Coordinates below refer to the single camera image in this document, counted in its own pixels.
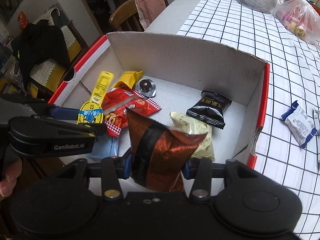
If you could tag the silver chocolate ball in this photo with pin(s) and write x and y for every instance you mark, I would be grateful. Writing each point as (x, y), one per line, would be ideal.
(147, 88)

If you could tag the cream snack packet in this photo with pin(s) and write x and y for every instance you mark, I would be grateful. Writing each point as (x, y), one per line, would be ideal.
(191, 126)

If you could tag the white and blue snack packet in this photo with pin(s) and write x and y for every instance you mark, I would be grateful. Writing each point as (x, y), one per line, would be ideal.
(300, 124)

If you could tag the light blue packet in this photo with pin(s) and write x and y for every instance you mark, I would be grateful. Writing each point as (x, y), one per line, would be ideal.
(105, 146)

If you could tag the copper brown foil packet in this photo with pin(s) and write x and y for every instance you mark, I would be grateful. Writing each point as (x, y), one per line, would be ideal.
(159, 153)

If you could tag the yellow minion snack packet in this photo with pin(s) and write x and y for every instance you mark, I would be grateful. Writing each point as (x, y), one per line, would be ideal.
(91, 111)

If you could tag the left wooden chair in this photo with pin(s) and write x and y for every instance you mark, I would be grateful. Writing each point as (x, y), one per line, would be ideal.
(125, 17)

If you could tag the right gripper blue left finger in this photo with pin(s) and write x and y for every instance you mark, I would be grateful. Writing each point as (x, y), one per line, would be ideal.
(127, 164)

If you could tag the person's left hand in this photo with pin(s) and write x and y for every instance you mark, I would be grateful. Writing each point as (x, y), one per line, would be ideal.
(12, 172)

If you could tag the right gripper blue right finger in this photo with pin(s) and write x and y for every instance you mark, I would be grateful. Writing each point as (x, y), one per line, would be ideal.
(189, 169)

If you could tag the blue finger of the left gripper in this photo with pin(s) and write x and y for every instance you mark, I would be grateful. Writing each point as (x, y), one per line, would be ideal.
(63, 113)
(97, 129)

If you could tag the red and white cardboard box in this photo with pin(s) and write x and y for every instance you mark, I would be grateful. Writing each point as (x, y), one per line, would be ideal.
(182, 67)

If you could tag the black snack packet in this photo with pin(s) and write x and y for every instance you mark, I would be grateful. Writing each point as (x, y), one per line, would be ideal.
(210, 109)

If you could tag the pink towel on chair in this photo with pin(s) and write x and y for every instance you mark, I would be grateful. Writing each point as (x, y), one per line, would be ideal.
(149, 10)

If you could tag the green snack bar packet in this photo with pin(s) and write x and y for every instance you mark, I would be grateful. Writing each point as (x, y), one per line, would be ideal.
(316, 117)

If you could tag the small yellow snack packet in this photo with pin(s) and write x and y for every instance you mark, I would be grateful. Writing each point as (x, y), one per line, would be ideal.
(128, 79)

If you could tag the clear bag of pink snacks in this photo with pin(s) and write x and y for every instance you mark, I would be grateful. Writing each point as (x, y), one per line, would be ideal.
(299, 17)

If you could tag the black garment on chair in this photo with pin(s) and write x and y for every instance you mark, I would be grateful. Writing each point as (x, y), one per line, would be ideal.
(38, 43)

